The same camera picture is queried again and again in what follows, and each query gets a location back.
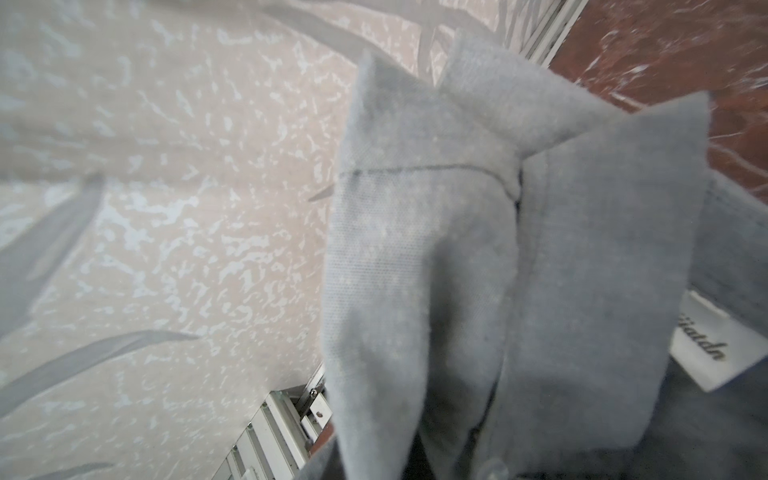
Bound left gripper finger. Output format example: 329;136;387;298
401;435;435;480

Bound grey long sleeve shirt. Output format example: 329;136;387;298
299;34;767;479

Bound aluminium front rail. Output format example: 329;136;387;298
213;364;334;480

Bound aluminium cage frame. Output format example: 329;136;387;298
521;0;589;68

